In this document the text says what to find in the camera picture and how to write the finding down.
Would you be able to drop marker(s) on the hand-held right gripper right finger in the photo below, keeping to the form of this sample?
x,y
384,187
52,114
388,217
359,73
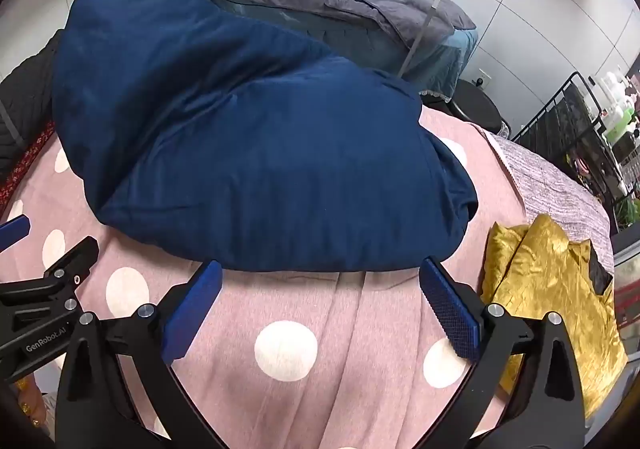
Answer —
x,y
450,311

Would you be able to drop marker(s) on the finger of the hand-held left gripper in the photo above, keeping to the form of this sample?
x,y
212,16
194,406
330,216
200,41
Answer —
x,y
12,231
75,261

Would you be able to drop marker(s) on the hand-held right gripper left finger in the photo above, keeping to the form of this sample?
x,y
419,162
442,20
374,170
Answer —
x,y
192,316

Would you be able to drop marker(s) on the navy blue jacket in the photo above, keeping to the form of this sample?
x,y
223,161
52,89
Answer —
x,y
250,154

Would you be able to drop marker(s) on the red floral cloth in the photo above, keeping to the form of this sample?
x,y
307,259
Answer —
x,y
25,164

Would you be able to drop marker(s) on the golden satin garment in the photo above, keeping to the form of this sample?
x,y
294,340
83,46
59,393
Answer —
x,y
545,289

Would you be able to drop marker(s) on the pink polka dot bed sheet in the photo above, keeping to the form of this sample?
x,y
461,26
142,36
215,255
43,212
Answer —
x,y
325,314

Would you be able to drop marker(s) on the black quilted cloth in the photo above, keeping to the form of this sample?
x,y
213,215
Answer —
x,y
25,94

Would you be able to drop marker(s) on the grey knit blanket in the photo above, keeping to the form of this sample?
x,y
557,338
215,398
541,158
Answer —
x,y
550,179

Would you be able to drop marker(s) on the red plastic crate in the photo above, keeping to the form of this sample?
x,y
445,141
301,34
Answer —
x,y
627,304

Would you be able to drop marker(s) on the green plant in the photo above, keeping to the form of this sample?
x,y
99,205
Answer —
x,y
631,214

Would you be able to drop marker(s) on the black round stool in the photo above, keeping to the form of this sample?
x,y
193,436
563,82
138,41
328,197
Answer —
x,y
475,104

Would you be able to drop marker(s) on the black metal rack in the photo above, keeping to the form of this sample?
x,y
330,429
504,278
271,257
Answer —
x,y
565,129

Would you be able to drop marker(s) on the green container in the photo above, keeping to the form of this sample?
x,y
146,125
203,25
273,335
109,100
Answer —
x,y
620,129

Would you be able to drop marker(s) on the white plastic bottles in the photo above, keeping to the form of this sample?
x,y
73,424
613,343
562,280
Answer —
x,y
617,89

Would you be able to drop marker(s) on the teal covered treatment bed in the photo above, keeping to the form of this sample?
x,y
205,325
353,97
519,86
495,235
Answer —
x,y
360,46

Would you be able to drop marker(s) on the wall socket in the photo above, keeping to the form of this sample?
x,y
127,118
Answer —
x,y
484,78

